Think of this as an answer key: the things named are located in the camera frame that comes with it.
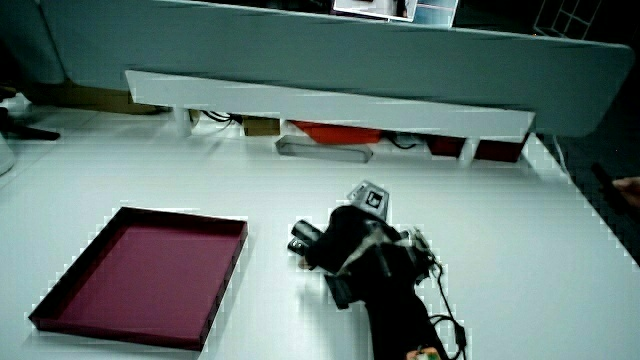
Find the person's right hand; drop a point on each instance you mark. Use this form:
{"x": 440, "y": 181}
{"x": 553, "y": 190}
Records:
{"x": 365, "y": 250}

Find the black stapler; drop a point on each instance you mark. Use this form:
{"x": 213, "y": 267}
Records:
{"x": 304, "y": 233}

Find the person's right forearm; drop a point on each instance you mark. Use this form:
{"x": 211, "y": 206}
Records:
{"x": 400, "y": 325}

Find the white desk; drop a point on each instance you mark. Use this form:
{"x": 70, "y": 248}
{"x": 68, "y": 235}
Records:
{"x": 490, "y": 235}

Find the white desk shelf riser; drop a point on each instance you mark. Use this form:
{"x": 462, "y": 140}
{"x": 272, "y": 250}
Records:
{"x": 300, "y": 102}

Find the grey desk partition panel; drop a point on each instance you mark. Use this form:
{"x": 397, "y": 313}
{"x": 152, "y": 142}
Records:
{"x": 300, "y": 52}
{"x": 25, "y": 40}

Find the orange red flat object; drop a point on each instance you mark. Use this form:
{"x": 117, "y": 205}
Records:
{"x": 340, "y": 133}

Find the dark red box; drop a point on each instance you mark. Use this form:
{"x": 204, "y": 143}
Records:
{"x": 500, "y": 150}
{"x": 446, "y": 146}

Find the small brown box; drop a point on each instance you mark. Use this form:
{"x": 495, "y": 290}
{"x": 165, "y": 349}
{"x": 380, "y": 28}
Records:
{"x": 261, "y": 126}

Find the maroon rectangular tray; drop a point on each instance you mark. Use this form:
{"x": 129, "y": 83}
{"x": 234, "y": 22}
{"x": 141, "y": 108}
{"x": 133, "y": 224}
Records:
{"x": 145, "y": 280}

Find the white framed photo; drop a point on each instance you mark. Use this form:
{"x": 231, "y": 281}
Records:
{"x": 372, "y": 7}

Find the blue printed card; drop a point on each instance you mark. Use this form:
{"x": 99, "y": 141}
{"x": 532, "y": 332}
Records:
{"x": 435, "y": 14}

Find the black handheld object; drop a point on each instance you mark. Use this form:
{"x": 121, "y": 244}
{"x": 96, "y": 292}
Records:
{"x": 607, "y": 187}

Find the brown cardboard box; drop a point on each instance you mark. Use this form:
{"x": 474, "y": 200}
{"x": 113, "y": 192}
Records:
{"x": 90, "y": 98}

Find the black stand base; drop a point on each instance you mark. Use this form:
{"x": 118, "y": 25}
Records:
{"x": 30, "y": 133}

